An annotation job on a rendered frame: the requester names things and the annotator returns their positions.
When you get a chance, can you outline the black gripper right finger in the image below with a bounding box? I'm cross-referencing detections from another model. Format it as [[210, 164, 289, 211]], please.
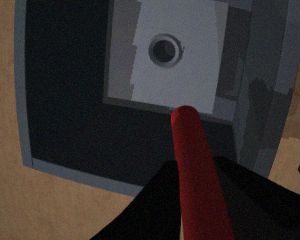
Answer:
[[213, 156, 300, 240]]

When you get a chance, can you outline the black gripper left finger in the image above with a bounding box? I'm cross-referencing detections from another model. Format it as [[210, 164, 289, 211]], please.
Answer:
[[90, 161, 182, 240]]

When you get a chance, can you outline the dark red peg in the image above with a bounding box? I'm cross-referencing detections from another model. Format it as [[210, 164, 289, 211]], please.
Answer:
[[171, 105, 235, 240]]

